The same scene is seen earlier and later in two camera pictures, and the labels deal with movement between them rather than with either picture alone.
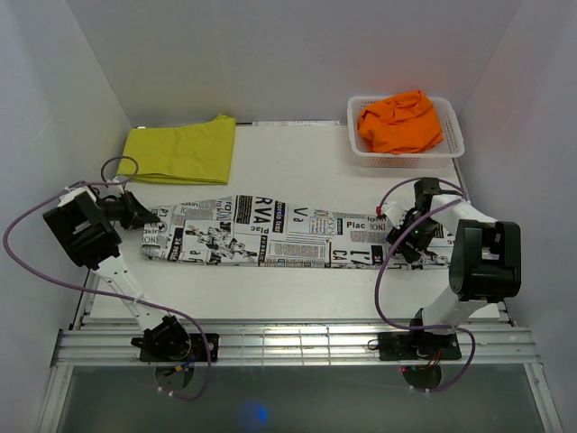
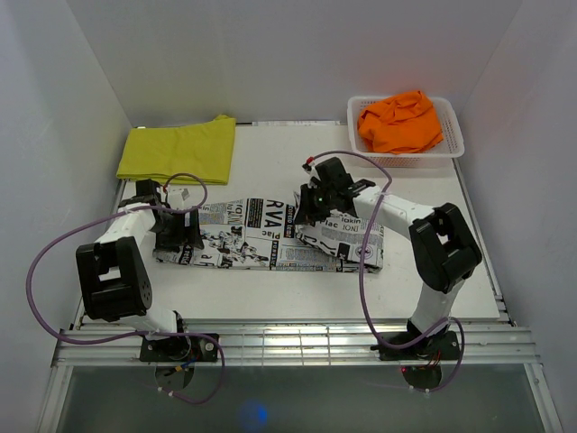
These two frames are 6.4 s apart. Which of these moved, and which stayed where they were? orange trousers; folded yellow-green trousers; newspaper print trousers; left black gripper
Moved: left black gripper
Stayed: folded yellow-green trousers; newspaper print trousers; orange trousers
